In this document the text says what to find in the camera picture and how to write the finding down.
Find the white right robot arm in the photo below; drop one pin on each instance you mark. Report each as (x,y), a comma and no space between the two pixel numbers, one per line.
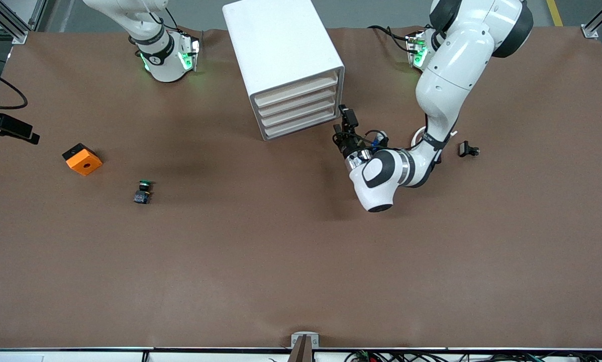
(165,65)

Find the aluminium frame post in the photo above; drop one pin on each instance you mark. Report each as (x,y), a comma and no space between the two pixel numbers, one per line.
(590,31)
(9,22)

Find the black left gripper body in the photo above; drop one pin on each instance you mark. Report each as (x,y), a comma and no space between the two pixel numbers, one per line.
(349,145)

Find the white drawer cabinet housing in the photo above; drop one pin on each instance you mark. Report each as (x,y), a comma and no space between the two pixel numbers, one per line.
(276,45)

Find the white cabinet drawer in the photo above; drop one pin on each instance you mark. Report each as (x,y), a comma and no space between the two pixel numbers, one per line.
(296,90)
(296,123)
(296,101)

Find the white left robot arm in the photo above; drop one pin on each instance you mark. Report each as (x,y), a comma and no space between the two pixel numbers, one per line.
(446,75)

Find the orange and black cube block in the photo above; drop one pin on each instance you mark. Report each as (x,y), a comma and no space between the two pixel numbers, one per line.
(84,162)

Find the white table edge rail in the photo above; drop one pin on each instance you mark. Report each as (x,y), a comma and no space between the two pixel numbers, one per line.
(80,356)

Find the small black and white clip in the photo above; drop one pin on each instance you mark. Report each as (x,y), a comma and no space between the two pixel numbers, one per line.
(465,149)

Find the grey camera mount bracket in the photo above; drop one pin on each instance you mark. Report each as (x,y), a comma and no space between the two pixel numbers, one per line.
(304,341)

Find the white plastic bin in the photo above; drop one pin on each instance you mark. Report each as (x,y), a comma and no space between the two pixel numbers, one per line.
(296,111)

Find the brown table cover sheet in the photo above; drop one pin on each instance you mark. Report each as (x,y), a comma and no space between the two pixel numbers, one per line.
(301,251)

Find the green push button switch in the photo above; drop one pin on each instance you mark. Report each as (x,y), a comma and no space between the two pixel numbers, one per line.
(141,196)

